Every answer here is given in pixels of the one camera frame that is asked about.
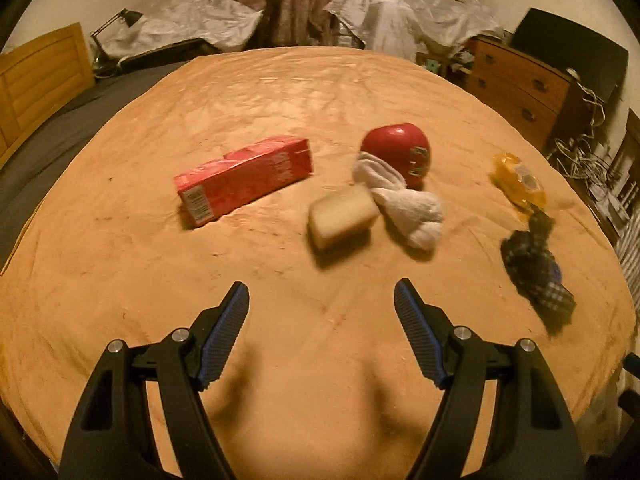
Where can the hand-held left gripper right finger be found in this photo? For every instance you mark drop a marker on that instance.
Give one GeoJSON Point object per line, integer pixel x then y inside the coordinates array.
{"type": "Point", "coordinates": [415, 330]}

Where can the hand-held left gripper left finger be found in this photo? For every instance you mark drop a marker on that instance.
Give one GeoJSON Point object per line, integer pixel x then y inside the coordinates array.
{"type": "Point", "coordinates": [225, 335]}

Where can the white sock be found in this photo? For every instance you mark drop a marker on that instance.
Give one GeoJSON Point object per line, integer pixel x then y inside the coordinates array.
{"type": "Point", "coordinates": [420, 215]}

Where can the dark plaid sock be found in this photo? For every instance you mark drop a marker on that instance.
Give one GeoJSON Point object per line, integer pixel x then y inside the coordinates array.
{"type": "Point", "coordinates": [530, 260]}

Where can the beige sponge block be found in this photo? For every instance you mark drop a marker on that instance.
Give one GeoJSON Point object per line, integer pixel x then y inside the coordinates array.
{"type": "Point", "coordinates": [340, 215]}

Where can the blue round lid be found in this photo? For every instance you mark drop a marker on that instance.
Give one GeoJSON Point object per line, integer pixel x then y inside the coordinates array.
{"type": "Point", "coordinates": [555, 272]}

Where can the red carton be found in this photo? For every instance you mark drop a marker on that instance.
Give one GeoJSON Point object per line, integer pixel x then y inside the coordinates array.
{"type": "Point", "coordinates": [240, 175]}

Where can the yellow plastic wrapper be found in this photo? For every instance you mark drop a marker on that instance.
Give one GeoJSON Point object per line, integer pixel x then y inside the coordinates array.
{"type": "Point", "coordinates": [515, 180]}

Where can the red round ball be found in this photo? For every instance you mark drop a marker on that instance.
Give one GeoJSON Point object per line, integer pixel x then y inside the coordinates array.
{"type": "Point", "coordinates": [395, 145]}

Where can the striped cloth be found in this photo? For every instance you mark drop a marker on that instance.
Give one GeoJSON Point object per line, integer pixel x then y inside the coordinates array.
{"type": "Point", "coordinates": [627, 265]}

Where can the tan blanket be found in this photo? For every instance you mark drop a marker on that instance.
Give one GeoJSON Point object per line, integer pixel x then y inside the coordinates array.
{"type": "Point", "coordinates": [300, 110]}

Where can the grey bed sheet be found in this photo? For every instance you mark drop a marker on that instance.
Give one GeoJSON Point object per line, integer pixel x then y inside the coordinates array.
{"type": "Point", "coordinates": [60, 130]}

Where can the small green box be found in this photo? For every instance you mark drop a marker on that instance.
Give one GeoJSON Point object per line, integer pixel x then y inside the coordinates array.
{"type": "Point", "coordinates": [432, 65]}

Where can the wooden dresser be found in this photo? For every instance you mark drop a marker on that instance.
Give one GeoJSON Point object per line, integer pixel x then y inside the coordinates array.
{"type": "Point", "coordinates": [520, 85]}

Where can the dark bedside table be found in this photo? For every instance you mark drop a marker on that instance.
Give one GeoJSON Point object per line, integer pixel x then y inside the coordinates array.
{"type": "Point", "coordinates": [150, 55]}

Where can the wooden headboard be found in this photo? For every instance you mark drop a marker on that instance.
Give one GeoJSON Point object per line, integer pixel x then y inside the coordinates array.
{"type": "Point", "coordinates": [40, 80]}

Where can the white plastic sheet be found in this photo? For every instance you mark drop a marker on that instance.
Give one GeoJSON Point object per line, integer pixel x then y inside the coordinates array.
{"type": "Point", "coordinates": [400, 15]}
{"type": "Point", "coordinates": [190, 15]}

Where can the black monitor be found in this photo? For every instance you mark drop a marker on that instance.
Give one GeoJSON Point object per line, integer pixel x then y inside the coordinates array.
{"type": "Point", "coordinates": [575, 50]}

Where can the black chair back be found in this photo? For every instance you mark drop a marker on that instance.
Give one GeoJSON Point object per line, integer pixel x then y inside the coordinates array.
{"type": "Point", "coordinates": [272, 10]}

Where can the black desk lamp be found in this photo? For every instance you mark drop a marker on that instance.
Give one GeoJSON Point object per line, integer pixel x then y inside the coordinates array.
{"type": "Point", "coordinates": [131, 17]}

